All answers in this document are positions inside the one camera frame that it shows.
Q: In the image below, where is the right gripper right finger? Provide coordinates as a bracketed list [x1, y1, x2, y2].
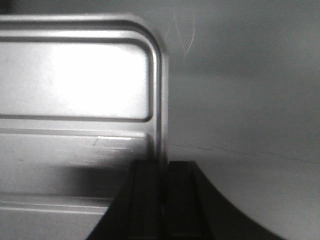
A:
[164, 161, 281, 240]

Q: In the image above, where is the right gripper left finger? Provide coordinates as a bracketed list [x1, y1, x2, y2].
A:
[87, 160, 162, 240]

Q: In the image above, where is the small silver tray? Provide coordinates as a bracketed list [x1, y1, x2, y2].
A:
[0, 14, 168, 240]

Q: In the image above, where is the large grey outer tray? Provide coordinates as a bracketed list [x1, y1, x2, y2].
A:
[10, 0, 320, 240]

